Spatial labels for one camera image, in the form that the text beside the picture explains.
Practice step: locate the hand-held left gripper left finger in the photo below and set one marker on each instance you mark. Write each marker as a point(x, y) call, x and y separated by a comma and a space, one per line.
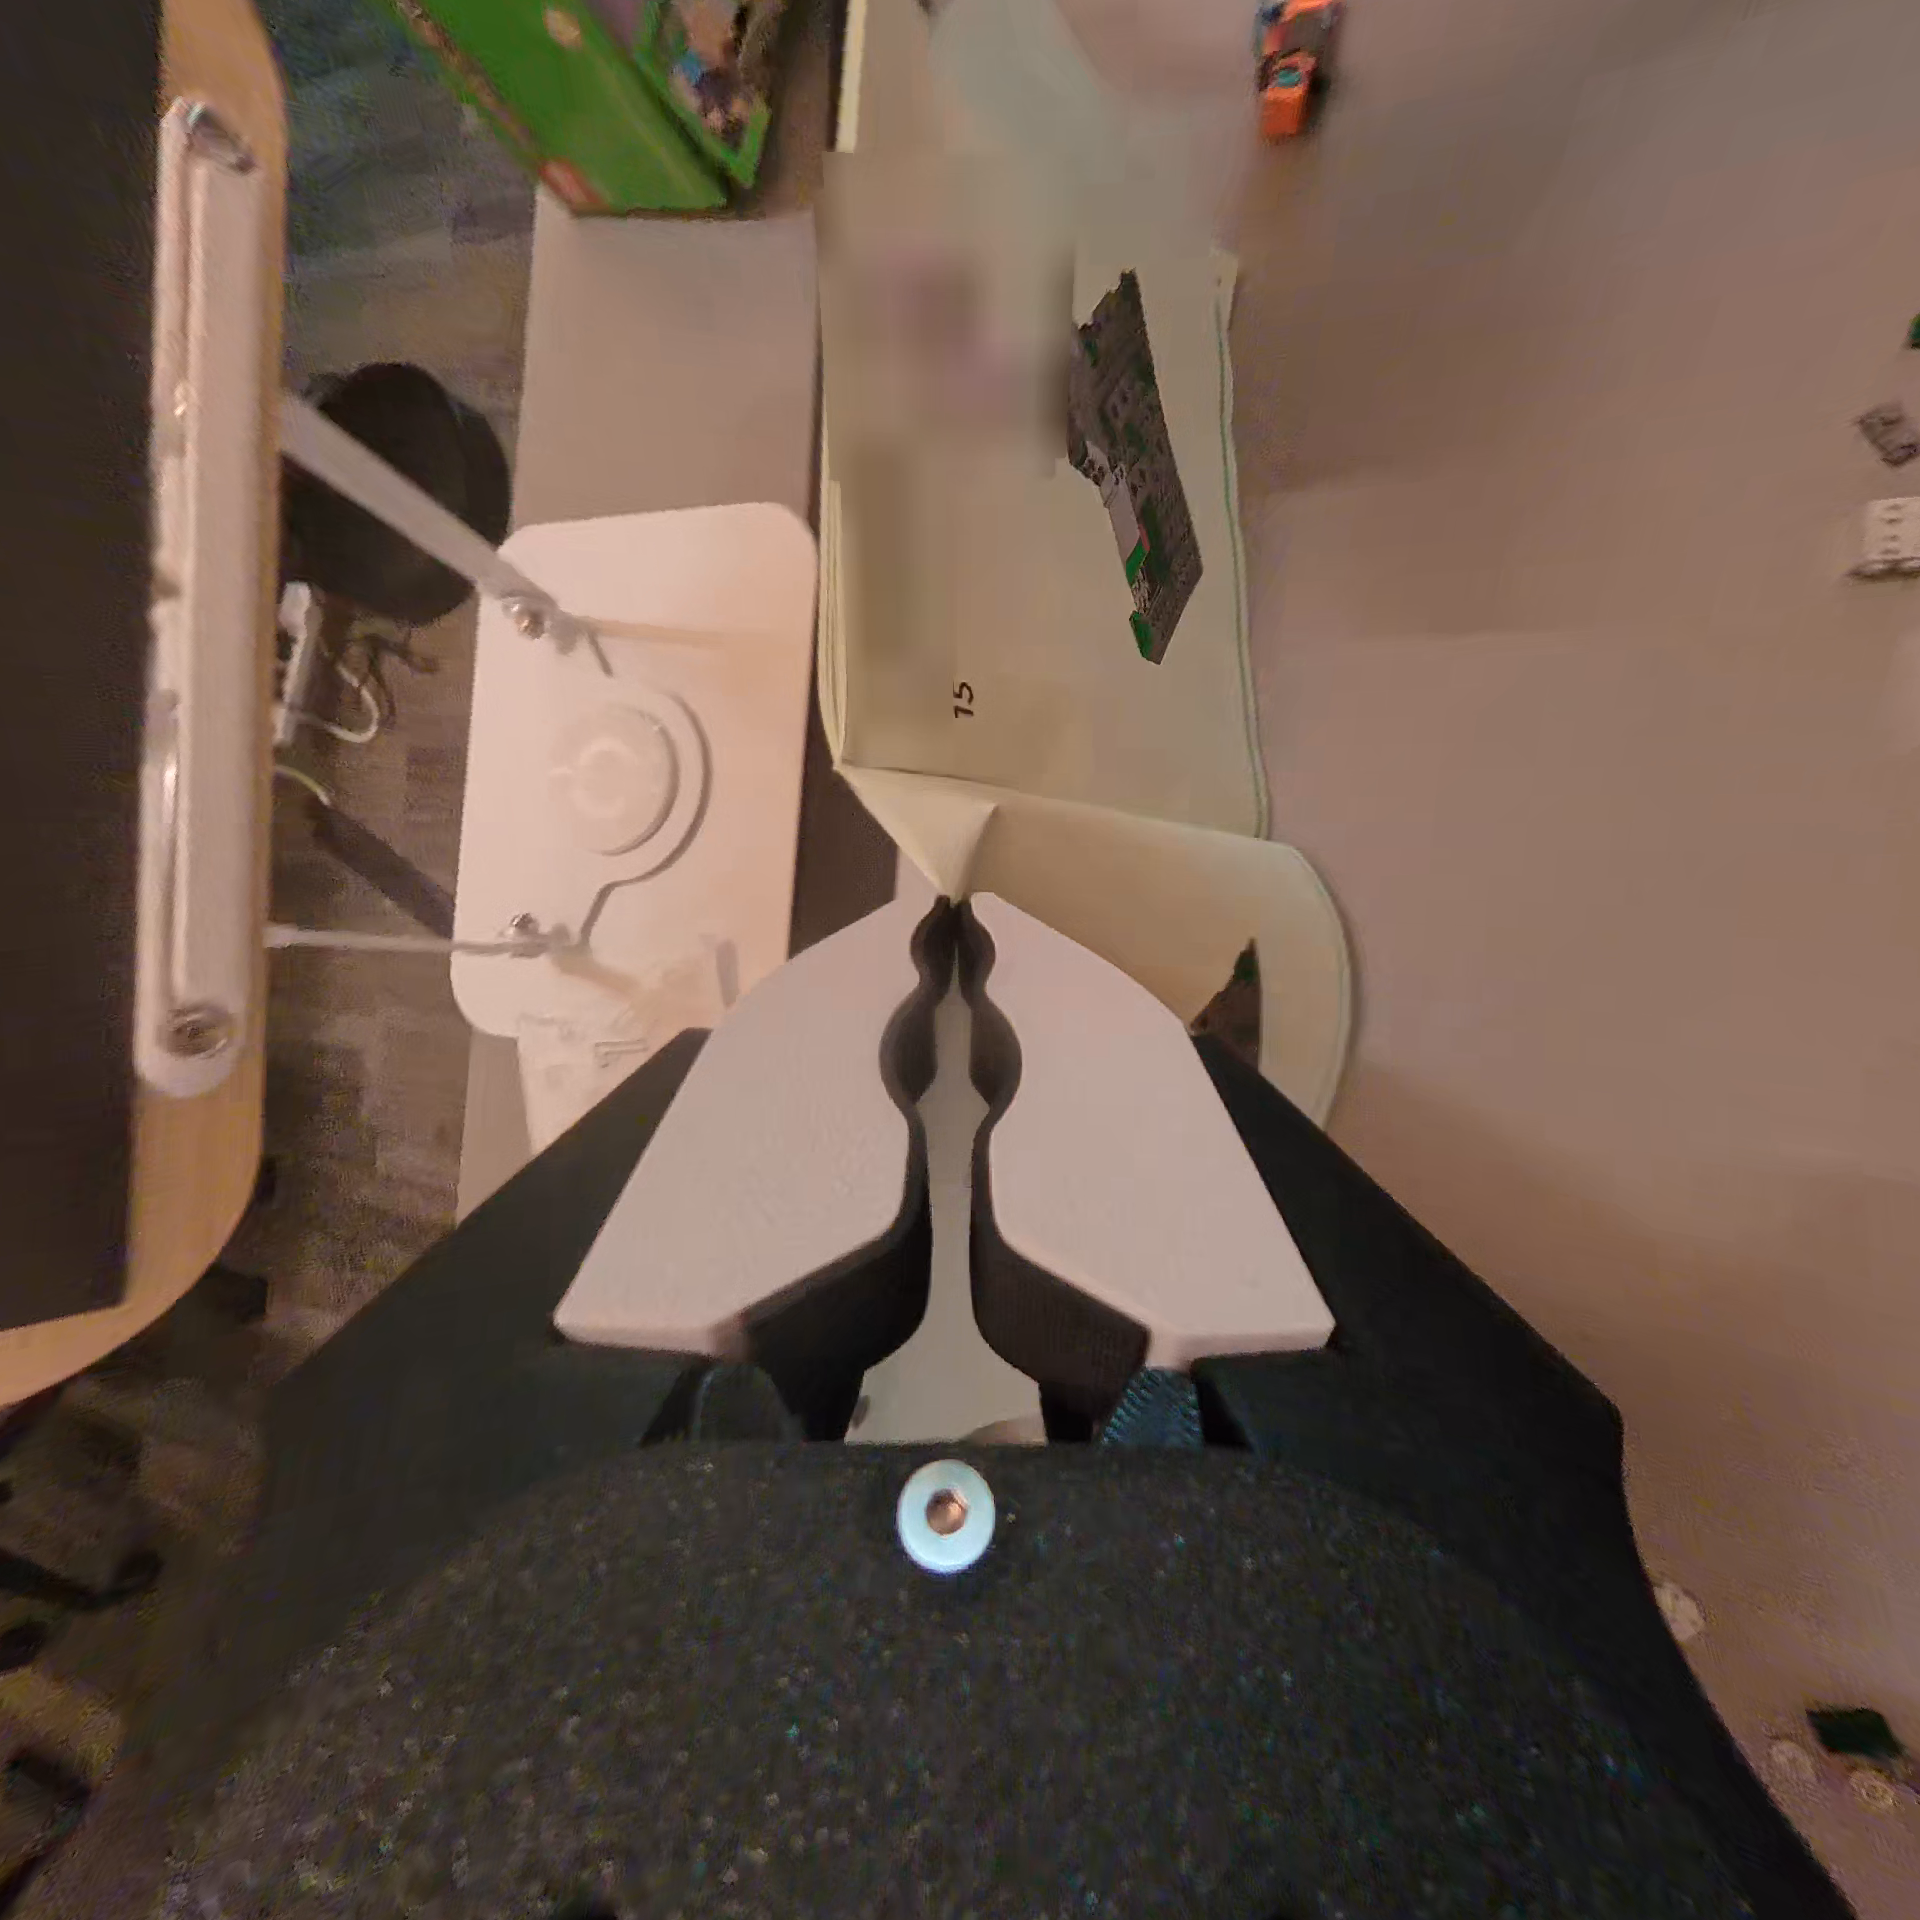
point(750, 1170)

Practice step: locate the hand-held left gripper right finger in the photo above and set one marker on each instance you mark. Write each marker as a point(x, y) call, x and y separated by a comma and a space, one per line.
point(1154, 1187)

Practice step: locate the pale green instruction booklet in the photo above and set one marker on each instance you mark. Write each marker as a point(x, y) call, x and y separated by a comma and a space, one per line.
point(1050, 719)

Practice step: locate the light grey brick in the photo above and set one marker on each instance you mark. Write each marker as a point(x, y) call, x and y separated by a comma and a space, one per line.
point(1887, 539)

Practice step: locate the grey desk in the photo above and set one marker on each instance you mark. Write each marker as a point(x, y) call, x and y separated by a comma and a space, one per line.
point(1501, 901)

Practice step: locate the white and wood book stand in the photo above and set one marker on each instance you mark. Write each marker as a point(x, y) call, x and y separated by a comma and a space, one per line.
point(644, 675)

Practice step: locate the tan round stud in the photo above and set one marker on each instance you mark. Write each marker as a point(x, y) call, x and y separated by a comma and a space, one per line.
point(1675, 1614)
point(1872, 1788)
point(1792, 1762)

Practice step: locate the white power strip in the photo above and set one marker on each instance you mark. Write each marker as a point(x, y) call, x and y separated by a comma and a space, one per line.
point(295, 661)

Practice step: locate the black round bin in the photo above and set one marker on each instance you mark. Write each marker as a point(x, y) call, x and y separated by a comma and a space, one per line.
point(389, 453)

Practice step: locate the dark green small plate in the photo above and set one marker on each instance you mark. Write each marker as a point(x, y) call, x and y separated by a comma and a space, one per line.
point(1849, 1728)

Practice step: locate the tiny dark grey brick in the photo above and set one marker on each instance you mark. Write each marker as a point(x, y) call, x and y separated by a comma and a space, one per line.
point(1893, 437)

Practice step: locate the green toy brick set box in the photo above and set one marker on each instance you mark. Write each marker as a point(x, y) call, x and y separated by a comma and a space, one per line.
point(600, 120)

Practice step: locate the orange toy brick figure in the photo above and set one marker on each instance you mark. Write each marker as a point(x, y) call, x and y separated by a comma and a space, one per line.
point(1292, 84)

